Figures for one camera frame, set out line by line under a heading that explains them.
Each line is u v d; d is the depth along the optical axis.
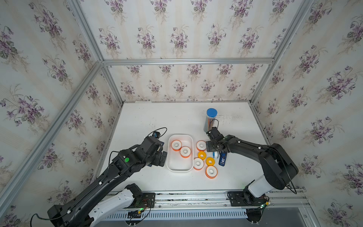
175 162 0.87
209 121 0.91
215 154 0.86
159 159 0.62
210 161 0.88
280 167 0.45
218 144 0.67
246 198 0.66
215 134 0.73
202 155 0.90
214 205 0.73
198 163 0.85
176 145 0.93
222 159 0.84
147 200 0.72
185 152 0.90
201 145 0.93
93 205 0.40
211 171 0.83
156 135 0.63
